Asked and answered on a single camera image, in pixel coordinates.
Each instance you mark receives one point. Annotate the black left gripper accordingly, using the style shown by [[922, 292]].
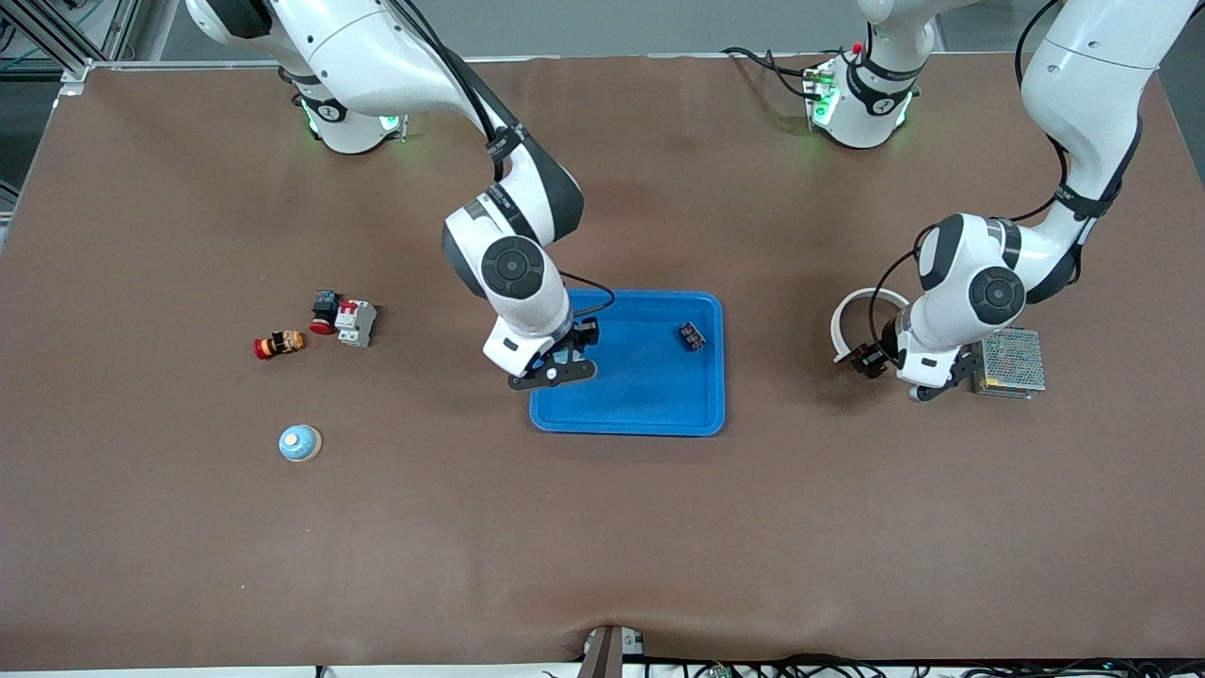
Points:
[[871, 359]]

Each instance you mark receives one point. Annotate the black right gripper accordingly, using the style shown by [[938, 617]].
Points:
[[582, 336]]

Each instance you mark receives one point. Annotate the long brown electrolytic capacitor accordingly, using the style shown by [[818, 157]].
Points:
[[871, 363]]

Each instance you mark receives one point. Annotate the short brown electrolytic capacitor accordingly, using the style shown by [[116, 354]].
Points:
[[693, 336]]

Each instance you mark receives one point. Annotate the blue dome bell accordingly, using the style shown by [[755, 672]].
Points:
[[299, 443]]

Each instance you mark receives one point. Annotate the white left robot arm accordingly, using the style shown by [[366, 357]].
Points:
[[1083, 75]]

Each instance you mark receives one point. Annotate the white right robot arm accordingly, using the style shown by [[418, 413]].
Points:
[[377, 56]]

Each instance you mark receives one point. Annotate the blue plastic tray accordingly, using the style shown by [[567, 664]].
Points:
[[650, 395]]

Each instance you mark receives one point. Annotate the perforated metal power supply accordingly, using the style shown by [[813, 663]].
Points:
[[1017, 363]]

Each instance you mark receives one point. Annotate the white curved plastic strip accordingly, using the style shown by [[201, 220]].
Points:
[[834, 334]]

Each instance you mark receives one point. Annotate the white circuit breaker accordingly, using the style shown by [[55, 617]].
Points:
[[356, 322]]

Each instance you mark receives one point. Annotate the red emergency stop button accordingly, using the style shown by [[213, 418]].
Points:
[[326, 303]]

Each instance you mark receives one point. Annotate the red orange push button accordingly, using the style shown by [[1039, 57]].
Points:
[[282, 344]]

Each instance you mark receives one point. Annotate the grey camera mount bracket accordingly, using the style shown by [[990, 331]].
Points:
[[602, 654]]

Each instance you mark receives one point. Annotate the aluminium frame with bracket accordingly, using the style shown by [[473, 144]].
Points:
[[73, 88]]

